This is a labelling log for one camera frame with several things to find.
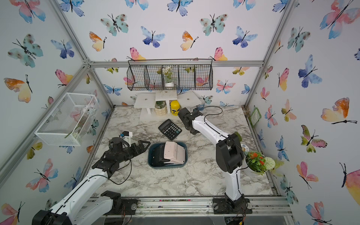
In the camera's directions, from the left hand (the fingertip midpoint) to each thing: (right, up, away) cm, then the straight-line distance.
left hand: (147, 144), depth 81 cm
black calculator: (+10, +7, +23) cm, 26 cm away
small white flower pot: (+10, +46, +14) cm, 49 cm away
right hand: (+33, +10, +9) cm, 36 cm away
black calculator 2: (+4, -8, +5) cm, 11 cm away
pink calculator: (+15, -5, +3) cm, 17 cm away
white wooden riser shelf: (-6, +28, +22) cm, 36 cm away
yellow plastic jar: (+14, +24, +24) cm, 37 cm away
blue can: (+34, +24, +33) cm, 54 cm away
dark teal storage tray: (+10, -15, +5) cm, 19 cm away
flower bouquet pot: (+58, -7, -10) cm, 59 cm away
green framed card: (+76, +16, +29) cm, 83 cm away
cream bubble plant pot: (+3, +22, +27) cm, 35 cm away
